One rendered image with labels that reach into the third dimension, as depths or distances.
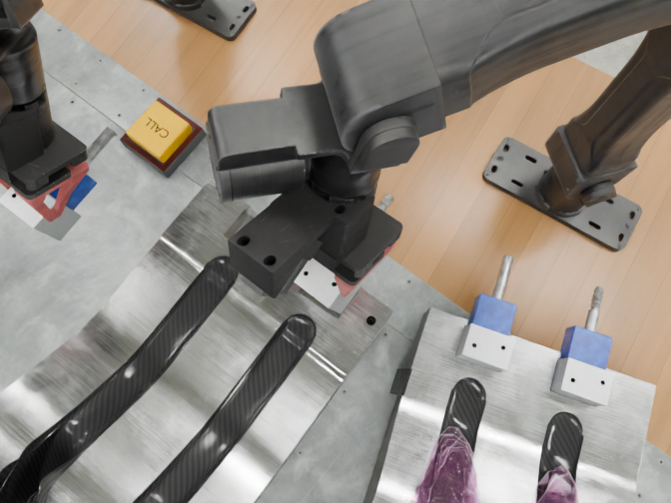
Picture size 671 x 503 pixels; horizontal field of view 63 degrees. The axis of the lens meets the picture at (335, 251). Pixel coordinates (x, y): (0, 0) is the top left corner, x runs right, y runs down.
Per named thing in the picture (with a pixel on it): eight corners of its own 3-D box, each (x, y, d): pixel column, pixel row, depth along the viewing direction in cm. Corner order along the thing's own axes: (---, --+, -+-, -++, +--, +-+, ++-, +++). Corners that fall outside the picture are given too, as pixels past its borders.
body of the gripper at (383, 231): (357, 283, 45) (370, 230, 39) (267, 219, 48) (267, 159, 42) (401, 238, 49) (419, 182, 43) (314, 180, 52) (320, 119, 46)
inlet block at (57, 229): (105, 128, 63) (84, 106, 58) (138, 152, 62) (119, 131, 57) (27, 216, 61) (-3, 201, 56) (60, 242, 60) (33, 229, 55)
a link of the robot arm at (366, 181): (303, 216, 41) (308, 148, 35) (284, 162, 44) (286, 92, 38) (387, 200, 42) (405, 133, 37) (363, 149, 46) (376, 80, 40)
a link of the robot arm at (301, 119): (228, 239, 39) (228, 163, 28) (204, 134, 41) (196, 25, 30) (376, 211, 42) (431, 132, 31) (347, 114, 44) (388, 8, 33)
